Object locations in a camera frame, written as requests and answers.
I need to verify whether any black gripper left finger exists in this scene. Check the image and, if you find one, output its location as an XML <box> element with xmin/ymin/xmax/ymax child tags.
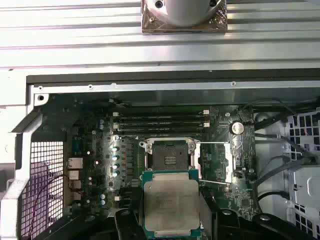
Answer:
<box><xmin>33</xmin><ymin>208</ymin><xmax>148</xmax><ymax>240</ymax></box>

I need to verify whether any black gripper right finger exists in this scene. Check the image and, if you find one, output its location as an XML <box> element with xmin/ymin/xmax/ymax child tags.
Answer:
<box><xmin>199</xmin><ymin>192</ymin><xmax>314</xmax><ymax>240</ymax></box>

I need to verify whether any silver topped CPU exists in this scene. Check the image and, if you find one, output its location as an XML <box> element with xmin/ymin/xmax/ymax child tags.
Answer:
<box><xmin>141</xmin><ymin>170</ymin><xmax>202</xmax><ymax>238</ymax></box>

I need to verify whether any thin metal locking lever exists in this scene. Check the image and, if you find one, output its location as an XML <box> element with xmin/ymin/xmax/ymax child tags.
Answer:
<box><xmin>115</xmin><ymin>134</ymin><xmax>145</xmax><ymax>144</ymax></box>

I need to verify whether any CPU socket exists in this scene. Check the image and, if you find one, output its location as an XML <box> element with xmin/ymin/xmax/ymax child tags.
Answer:
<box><xmin>139</xmin><ymin>136</ymin><xmax>201</xmax><ymax>182</ymax></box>

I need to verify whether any black RAM slot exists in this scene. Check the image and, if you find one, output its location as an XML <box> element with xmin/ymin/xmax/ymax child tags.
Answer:
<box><xmin>112</xmin><ymin>122</ymin><xmax>211</xmax><ymax>129</ymax></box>
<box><xmin>112</xmin><ymin>127</ymin><xmax>211</xmax><ymax>135</ymax></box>
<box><xmin>112</xmin><ymin>110</ymin><xmax>211</xmax><ymax>118</ymax></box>
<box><xmin>112</xmin><ymin>116</ymin><xmax>211</xmax><ymax>123</ymax></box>

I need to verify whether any green motherboard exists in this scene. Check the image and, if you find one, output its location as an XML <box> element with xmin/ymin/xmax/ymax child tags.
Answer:
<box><xmin>63</xmin><ymin>104</ymin><xmax>258</xmax><ymax>226</ymax></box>

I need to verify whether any perforated metal drive cage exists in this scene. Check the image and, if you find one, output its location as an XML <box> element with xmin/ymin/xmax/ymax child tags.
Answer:
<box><xmin>284</xmin><ymin>107</ymin><xmax>320</xmax><ymax>240</ymax></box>

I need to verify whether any silver coin battery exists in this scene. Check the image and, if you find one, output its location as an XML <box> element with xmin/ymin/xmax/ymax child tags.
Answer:
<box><xmin>229</xmin><ymin>121</ymin><xmax>245</xmax><ymax>136</ymax></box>

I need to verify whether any black and grey PC case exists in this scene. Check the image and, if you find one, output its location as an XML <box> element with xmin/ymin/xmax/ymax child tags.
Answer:
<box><xmin>0</xmin><ymin>68</ymin><xmax>320</xmax><ymax>240</ymax></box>

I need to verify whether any grey flat cable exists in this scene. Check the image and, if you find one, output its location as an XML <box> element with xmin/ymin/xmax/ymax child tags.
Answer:
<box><xmin>252</xmin><ymin>154</ymin><xmax>316</xmax><ymax>186</ymax></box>

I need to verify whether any square brown base plate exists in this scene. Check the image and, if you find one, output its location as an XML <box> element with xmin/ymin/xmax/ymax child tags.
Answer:
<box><xmin>141</xmin><ymin>0</ymin><xmax>229</xmax><ymax>34</ymax></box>

